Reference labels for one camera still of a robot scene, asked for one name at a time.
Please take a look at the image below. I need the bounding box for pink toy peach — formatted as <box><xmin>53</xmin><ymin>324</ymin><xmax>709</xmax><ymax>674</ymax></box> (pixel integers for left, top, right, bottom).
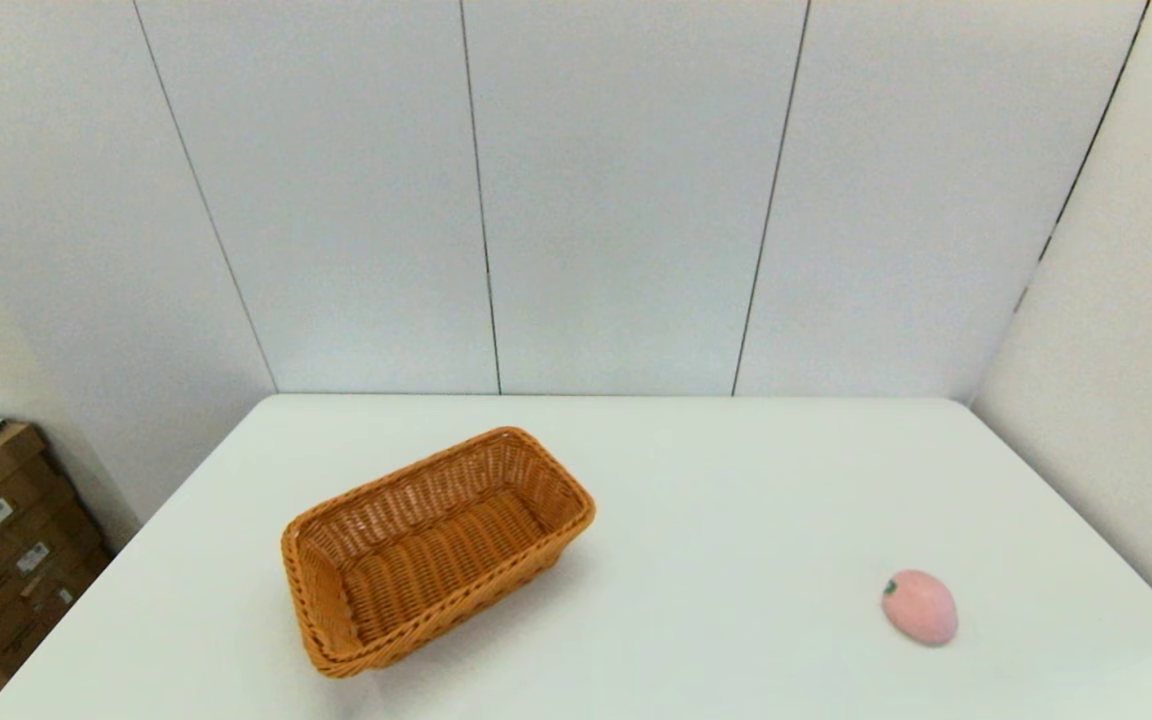
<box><xmin>882</xmin><ymin>570</ymin><xmax>959</xmax><ymax>646</ymax></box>

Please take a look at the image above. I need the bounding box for orange woven wicker basket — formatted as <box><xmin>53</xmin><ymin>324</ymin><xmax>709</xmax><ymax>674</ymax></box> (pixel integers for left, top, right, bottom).
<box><xmin>281</xmin><ymin>427</ymin><xmax>597</xmax><ymax>679</ymax></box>

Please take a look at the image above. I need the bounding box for cardboard box with white label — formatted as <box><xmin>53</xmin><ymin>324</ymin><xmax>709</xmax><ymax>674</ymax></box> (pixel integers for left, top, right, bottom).
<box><xmin>0</xmin><ymin>495</ymin><xmax>102</xmax><ymax>613</ymax></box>

